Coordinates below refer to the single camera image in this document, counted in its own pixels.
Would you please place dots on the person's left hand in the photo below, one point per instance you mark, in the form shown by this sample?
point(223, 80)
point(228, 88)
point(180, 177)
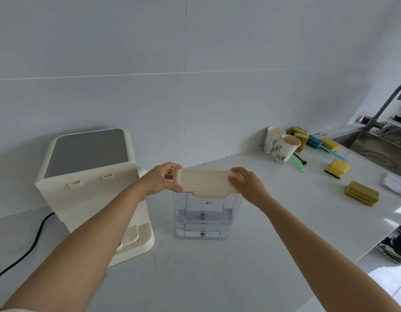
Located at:
point(153, 181)

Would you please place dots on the dark yellow sponge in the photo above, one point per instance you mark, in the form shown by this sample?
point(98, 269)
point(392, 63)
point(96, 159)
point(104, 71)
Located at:
point(302, 141)

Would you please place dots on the person's right forearm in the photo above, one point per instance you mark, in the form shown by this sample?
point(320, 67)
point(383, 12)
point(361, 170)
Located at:
point(320, 256)

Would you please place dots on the printed white paper cup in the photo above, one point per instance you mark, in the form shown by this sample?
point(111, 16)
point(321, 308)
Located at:
point(286, 149)
point(272, 139)

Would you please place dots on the olive green scouring sponge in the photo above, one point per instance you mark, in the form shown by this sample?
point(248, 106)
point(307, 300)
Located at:
point(362, 192)

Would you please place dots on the stainless steel sink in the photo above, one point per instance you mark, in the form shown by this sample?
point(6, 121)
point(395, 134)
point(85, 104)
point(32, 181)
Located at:
point(379, 149)

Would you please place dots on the small yellow sponge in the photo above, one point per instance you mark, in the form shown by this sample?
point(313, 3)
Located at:
point(298, 129)

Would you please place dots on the person's right hand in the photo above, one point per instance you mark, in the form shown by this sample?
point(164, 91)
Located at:
point(252, 191)

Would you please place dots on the grey kitchen faucet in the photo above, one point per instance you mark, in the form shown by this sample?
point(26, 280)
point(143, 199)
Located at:
point(385, 103)

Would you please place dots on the person's black and white shoe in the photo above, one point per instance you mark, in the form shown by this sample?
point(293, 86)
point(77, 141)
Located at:
point(390, 250)

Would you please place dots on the person's left thumb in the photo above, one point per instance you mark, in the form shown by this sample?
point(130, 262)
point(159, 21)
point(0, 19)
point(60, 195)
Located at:
point(171, 166)

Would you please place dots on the yellow sponge with black base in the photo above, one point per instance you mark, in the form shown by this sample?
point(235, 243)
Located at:
point(338, 167)

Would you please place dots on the white folded cloth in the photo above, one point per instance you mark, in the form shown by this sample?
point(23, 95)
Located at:
point(395, 185)

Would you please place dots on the cream tank lid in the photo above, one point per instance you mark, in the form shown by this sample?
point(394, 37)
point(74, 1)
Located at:
point(203, 180)

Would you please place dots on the person's left forearm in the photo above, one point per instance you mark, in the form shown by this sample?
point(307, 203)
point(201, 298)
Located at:
point(80, 250)

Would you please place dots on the green plastic stirrer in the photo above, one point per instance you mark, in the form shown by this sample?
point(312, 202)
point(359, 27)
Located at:
point(299, 165)

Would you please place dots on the clear plastic water tank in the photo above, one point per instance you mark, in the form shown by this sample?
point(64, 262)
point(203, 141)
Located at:
point(207, 217)

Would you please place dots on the black plastic stirrer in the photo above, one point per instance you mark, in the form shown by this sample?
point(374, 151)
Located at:
point(301, 159)

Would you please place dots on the person's right thumb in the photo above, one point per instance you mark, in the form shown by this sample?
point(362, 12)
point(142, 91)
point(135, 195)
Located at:
point(235, 182)

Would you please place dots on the cream water dispenser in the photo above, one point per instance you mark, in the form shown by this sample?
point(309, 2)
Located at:
point(86, 194)

